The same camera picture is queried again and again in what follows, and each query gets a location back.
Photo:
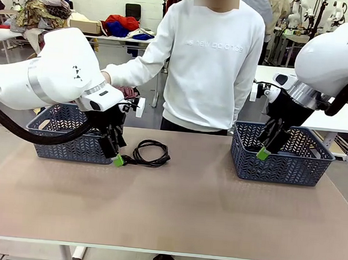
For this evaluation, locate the person's right forearm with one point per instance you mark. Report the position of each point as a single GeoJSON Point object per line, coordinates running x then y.
{"type": "Point", "coordinates": [133, 69]}

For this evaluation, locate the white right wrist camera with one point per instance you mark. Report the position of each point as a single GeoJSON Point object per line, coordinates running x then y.
{"type": "Point", "coordinates": [264, 90]}

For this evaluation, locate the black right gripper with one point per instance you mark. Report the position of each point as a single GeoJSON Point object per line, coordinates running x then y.
{"type": "Point", "coordinates": [287, 111]}

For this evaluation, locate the white background table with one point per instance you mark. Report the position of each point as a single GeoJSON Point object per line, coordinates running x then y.
{"type": "Point", "coordinates": [118, 39]}

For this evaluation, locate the black office chair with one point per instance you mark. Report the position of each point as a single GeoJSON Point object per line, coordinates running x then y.
{"type": "Point", "coordinates": [132, 10]}

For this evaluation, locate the blue-grey plastic basket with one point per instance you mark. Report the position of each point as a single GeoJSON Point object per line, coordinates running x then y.
{"type": "Point", "coordinates": [279, 174]}
{"type": "Point", "coordinates": [57, 152]}

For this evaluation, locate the person's left forearm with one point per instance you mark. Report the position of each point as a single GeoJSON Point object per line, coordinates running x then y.
{"type": "Point", "coordinates": [244, 102]}

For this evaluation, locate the white table leg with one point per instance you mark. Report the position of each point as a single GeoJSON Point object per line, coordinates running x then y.
{"type": "Point", "coordinates": [79, 253]}

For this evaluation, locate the blue cloth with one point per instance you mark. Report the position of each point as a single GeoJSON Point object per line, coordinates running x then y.
{"type": "Point", "coordinates": [117, 29]}

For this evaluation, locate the person in white sweatshirt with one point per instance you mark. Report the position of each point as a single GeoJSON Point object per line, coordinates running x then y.
{"type": "Point", "coordinates": [209, 63]}

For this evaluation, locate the black tripod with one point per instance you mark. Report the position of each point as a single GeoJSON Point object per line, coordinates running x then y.
{"type": "Point", "coordinates": [317, 14]}

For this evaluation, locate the beige cardboard box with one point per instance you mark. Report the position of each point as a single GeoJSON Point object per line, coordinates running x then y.
{"type": "Point", "coordinates": [85, 26]}

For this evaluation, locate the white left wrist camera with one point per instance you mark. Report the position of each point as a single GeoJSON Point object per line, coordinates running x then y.
{"type": "Point", "coordinates": [140, 107]}

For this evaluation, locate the red checkered cloth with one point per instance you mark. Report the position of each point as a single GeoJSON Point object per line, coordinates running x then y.
{"type": "Point", "coordinates": [129, 91]}

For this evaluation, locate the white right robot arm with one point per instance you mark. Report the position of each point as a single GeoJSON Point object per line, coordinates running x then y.
{"type": "Point", "coordinates": [327, 57]}

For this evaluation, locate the person in grey hood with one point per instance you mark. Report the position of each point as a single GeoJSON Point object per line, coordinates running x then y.
{"type": "Point", "coordinates": [262, 1]}

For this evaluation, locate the patterned clothes pile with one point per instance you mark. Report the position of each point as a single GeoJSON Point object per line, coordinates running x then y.
{"type": "Point", "coordinates": [41, 12]}

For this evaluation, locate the person in beige jacket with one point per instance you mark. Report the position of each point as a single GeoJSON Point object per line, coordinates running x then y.
{"type": "Point", "coordinates": [277, 5]}

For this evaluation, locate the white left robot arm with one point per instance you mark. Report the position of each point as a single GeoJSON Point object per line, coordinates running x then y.
{"type": "Point", "coordinates": [46, 71]}

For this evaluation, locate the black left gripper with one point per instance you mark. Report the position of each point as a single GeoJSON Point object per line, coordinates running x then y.
{"type": "Point", "coordinates": [110, 120]}

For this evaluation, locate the person's right hand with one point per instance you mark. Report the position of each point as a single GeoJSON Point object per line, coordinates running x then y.
{"type": "Point", "coordinates": [106, 77]}

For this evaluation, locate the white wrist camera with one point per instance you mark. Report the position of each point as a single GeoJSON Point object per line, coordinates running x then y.
{"type": "Point", "coordinates": [140, 107]}
{"type": "Point", "coordinates": [264, 90]}

